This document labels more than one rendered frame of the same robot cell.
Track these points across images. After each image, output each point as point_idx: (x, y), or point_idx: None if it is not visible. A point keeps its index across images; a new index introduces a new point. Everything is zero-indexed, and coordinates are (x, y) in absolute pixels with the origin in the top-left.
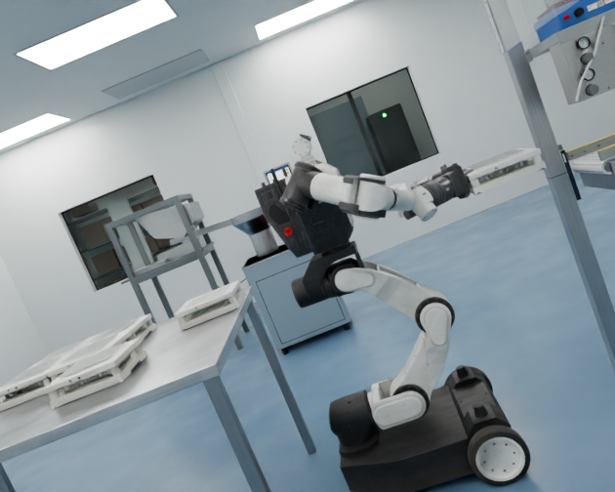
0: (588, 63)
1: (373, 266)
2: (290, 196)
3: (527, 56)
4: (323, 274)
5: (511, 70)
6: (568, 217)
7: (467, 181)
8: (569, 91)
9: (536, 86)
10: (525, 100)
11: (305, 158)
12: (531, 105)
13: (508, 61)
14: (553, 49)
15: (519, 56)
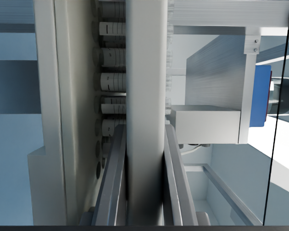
0: (201, 145)
1: None
2: None
3: (252, 41)
4: None
5: (261, 12)
6: (14, 25)
7: (125, 222)
8: (189, 127)
9: (213, 34)
10: (209, 26)
11: None
12: (196, 29)
13: (276, 14)
14: (236, 123)
15: (263, 32)
